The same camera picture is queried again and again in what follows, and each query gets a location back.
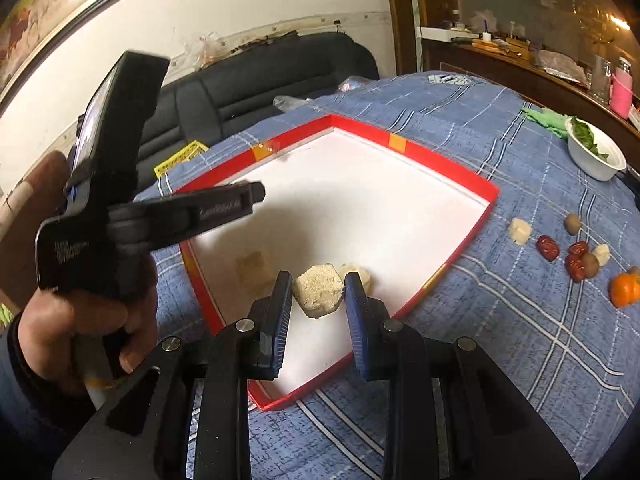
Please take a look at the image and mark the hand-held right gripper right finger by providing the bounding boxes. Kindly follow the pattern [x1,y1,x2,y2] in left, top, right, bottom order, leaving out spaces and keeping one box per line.
[344,271,581,480]

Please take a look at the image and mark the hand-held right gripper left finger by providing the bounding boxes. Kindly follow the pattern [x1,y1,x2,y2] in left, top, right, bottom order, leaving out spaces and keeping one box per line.
[52,270,296,480]

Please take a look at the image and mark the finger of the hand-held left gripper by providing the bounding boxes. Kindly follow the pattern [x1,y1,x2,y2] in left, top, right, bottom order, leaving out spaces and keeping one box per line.
[107,181,266,252]

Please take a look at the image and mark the beige crumbly rice cake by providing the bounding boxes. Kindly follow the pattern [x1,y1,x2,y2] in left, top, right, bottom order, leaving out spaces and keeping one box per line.
[337,262,375,297]
[291,263,347,320]

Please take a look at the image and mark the red box with white inside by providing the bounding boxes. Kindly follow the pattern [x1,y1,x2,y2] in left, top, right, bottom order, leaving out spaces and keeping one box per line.
[177,114,501,412]

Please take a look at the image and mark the person's left forearm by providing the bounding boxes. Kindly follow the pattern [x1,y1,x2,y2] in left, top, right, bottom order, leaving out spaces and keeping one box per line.
[0,310,96,466]

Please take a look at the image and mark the person's left hand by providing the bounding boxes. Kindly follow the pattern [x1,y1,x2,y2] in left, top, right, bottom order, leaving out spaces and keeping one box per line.
[22,280,159,397]

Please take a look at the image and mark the yellow printed packet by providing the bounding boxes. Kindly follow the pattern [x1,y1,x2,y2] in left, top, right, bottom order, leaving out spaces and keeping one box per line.
[154,141,210,179]

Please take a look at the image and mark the crumpled clear plastic wrap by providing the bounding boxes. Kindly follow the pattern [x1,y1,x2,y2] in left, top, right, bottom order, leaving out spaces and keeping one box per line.
[192,32,226,68]

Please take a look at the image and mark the clear plastic bag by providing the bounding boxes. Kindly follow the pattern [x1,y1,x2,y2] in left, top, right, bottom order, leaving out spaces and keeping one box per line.
[272,94,313,112]

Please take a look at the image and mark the blue plaid tablecloth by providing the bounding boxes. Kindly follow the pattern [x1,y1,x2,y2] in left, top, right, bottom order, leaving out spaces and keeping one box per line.
[135,74,640,480]

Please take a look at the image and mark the black sofa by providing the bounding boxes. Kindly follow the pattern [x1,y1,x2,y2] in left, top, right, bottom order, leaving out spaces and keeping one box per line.
[137,31,379,191]

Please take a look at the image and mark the colourful plastic bag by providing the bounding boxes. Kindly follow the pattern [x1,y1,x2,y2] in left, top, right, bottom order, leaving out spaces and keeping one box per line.
[336,76,373,93]

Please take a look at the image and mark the orange tangerine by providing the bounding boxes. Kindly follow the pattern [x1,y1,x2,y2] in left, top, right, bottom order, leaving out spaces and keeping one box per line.
[608,267,640,309]

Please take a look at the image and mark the white bowl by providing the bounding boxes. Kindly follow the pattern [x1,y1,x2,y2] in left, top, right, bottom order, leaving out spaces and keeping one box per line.
[565,116,627,182]

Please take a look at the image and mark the wooden sideboard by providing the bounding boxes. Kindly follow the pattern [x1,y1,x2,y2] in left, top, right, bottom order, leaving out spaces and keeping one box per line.
[420,35,640,133]

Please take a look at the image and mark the green leafy vegetables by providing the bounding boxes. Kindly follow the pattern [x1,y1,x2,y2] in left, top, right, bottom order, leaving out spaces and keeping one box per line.
[572,117,610,161]

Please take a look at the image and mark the long white box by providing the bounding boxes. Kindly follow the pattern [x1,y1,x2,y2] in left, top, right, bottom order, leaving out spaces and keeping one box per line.
[416,26,483,43]

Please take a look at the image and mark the clear drinking glass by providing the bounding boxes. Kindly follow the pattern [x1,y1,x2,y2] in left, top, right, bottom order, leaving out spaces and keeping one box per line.
[592,56,612,98]

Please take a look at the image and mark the pink plastic cup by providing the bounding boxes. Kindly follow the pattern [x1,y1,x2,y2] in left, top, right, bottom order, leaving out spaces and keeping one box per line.
[610,71,633,118]

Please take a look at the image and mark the framed wall painting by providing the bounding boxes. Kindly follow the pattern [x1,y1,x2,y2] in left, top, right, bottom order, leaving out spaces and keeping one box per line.
[0,0,180,106]

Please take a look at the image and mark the large wall mirror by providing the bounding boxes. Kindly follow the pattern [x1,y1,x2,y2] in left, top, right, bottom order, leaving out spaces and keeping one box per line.
[450,0,631,61]

